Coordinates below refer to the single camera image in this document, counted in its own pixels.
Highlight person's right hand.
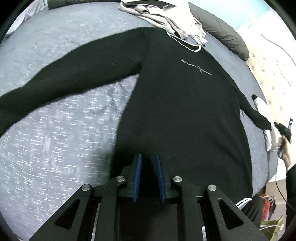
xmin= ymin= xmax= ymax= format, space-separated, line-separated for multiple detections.
xmin=277 ymin=136 xmax=292 ymax=170

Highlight white garment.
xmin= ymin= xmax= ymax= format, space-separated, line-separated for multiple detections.
xmin=121 ymin=1 xmax=207 ymax=46

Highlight black sweater white trim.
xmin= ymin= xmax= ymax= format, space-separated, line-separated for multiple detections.
xmin=1 ymin=27 xmax=264 ymax=203

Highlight person's black trousers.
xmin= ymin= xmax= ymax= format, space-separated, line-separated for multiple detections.
xmin=236 ymin=194 xmax=264 ymax=228

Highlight blue patterned bed sheet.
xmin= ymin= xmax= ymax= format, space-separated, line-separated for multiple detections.
xmin=0 ymin=1 xmax=280 ymax=241

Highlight person's right forearm sleeve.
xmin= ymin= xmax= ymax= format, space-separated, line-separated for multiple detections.
xmin=285 ymin=165 xmax=296 ymax=226

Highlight folded lilac garment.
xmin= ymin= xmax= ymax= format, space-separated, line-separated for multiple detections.
xmin=252 ymin=94 xmax=276 ymax=152

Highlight black cable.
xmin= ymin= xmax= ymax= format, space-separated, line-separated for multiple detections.
xmin=275 ymin=152 xmax=290 ymax=207

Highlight light grey blanket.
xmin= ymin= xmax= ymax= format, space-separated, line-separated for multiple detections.
xmin=6 ymin=0 xmax=48 ymax=35

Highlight cream tufted headboard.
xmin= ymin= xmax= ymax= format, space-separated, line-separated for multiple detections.
xmin=237 ymin=11 xmax=295 ymax=125

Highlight grey sweatshirt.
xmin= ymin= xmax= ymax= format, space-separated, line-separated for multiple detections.
xmin=118 ymin=2 xmax=188 ymax=40

